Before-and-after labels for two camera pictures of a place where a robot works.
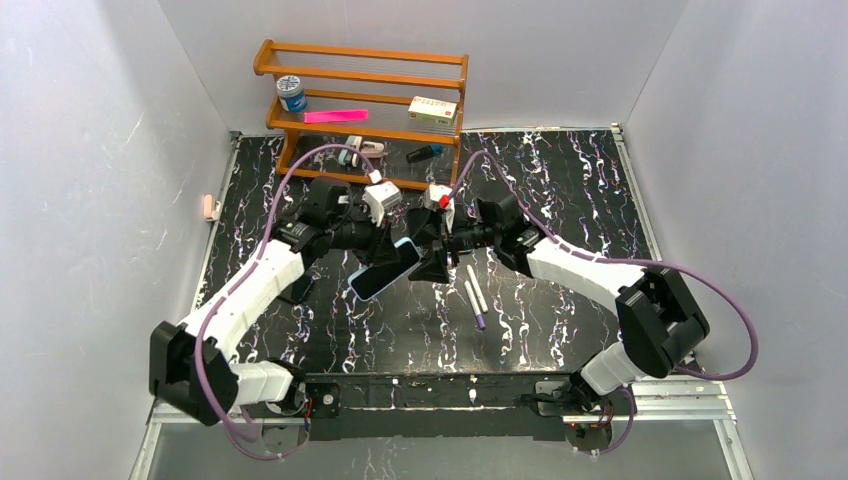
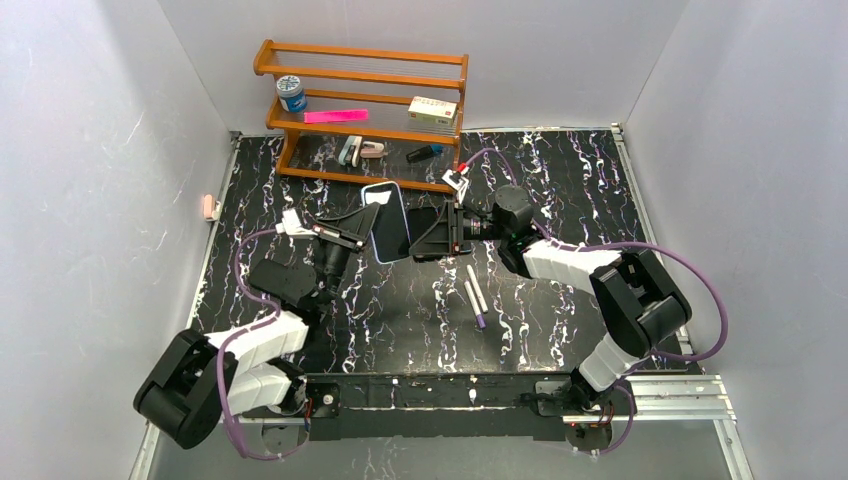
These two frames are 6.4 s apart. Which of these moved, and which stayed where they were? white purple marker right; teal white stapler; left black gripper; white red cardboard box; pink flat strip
Moved: left black gripper
Stayed: pink flat strip; white purple marker right; teal white stapler; white red cardboard box
